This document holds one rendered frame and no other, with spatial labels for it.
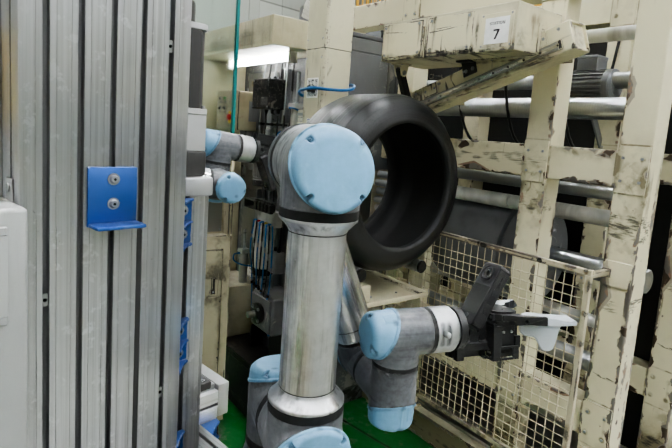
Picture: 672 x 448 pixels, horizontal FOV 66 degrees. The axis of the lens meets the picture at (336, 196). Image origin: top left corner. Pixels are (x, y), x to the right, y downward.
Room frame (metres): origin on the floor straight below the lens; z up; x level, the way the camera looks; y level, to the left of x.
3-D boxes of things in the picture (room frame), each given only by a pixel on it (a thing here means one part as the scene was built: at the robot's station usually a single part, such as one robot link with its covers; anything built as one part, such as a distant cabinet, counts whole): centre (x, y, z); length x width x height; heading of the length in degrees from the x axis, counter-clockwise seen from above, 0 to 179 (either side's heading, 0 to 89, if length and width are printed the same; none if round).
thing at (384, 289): (1.84, -0.10, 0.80); 0.37 x 0.36 x 0.02; 127
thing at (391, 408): (0.81, -0.11, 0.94); 0.11 x 0.08 x 0.11; 21
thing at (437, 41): (1.92, -0.42, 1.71); 0.61 x 0.25 x 0.15; 37
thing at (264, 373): (0.86, 0.07, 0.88); 0.13 x 0.12 x 0.14; 21
